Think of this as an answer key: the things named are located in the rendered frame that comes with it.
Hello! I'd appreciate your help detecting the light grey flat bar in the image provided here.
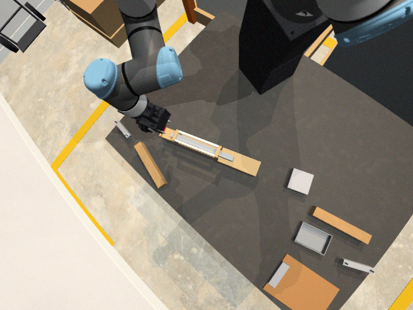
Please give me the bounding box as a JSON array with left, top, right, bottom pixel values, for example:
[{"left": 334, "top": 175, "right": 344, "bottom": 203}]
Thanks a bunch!
[
  {"left": 114, "top": 120, "right": 133, "bottom": 139},
  {"left": 339, "top": 258, "right": 376, "bottom": 273}
]

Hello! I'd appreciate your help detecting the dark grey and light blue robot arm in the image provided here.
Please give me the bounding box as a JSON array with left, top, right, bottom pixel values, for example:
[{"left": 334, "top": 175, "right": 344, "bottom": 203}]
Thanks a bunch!
[{"left": 83, "top": 0, "right": 413, "bottom": 117}]

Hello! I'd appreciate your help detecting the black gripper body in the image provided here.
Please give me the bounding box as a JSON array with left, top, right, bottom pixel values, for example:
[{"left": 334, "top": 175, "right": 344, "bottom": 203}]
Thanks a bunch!
[{"left": 132, "top": 99, "right": 171, "bottom": 134}]

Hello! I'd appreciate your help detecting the orange flat bar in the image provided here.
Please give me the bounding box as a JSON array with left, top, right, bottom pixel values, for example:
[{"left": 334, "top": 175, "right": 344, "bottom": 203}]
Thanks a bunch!
[
  {"left": 309, "top": 206, "right": 372, "bottom": 244},
  {"left": 134, "top": 142, "right": 168, "bottom": 188}
]

